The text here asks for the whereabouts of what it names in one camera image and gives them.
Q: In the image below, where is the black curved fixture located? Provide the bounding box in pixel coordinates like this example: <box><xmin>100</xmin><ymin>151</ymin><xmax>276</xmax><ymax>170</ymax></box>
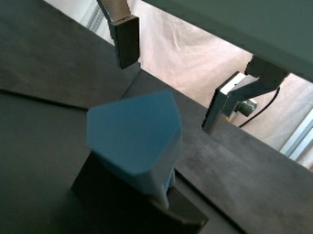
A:
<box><xmin>72</xmin><ymin>153</ymin><xmax>208</xmax><ymax>234</ymax></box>

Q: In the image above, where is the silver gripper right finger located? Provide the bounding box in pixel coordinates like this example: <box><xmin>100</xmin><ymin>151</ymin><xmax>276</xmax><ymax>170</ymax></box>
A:
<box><xmin>202</xmin><ymin>56</ymin><xmax>290</xmax><ymax>133</ymax></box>

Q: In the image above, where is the blue three prong object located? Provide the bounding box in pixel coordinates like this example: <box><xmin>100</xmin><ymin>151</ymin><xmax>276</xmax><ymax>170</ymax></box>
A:
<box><xmin>87</xmin><ymin>90</ymin><xmax>182</xmax><ymax>206</ymax></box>

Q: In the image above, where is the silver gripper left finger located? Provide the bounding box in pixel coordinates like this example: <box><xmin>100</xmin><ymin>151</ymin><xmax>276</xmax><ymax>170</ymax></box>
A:
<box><xmin>96</xmin><ymin>0</ymin><xmax>139</xmax><ymax>69</ymax></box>

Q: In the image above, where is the black cable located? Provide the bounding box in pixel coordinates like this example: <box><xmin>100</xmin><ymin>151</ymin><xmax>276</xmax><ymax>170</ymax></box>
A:
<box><xmin>236</xmin><ymin>86</ymin><xmax>282</xmax><ymax>129</ymax></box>

